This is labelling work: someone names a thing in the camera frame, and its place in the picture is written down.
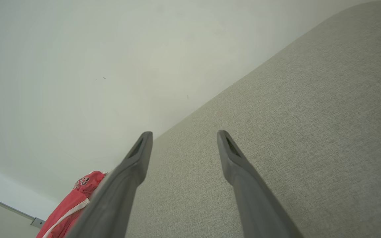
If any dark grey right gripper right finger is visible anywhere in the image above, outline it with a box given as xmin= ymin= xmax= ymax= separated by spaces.
xmin=217 ymin=130 xmax=304 ymax=238

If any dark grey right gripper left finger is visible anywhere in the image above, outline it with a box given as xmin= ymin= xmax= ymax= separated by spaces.
xmin=65 ymin=131 xmax=153 ymax=238

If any grey metal frame leg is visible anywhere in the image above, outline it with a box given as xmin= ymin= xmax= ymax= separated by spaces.
xmin=0 ymin=192 xmax=46 ymax=229

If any red shorts white trim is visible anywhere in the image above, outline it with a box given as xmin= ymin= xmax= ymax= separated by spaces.
xmin=36 ymin=170 xmax=108 ymax=238

